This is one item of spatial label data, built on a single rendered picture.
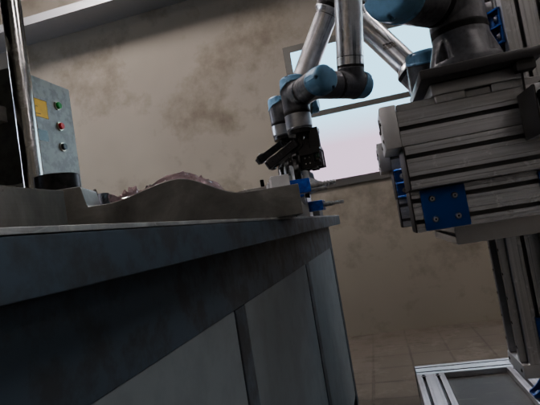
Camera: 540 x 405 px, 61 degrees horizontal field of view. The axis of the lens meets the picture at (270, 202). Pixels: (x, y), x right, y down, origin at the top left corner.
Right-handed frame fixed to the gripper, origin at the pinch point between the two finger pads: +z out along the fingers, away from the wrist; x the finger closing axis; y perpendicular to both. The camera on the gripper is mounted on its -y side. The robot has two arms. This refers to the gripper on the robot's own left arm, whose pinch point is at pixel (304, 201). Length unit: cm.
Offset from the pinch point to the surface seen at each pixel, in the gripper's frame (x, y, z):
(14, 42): -13, -79, -64
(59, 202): -80, -14, -1
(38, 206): -84, -14, 0
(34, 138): -11, -78, -33
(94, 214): -58, -26, -1
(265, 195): -48.0, 2.7, 0.4
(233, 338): -66, 0, 21
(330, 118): 185, -10, -62
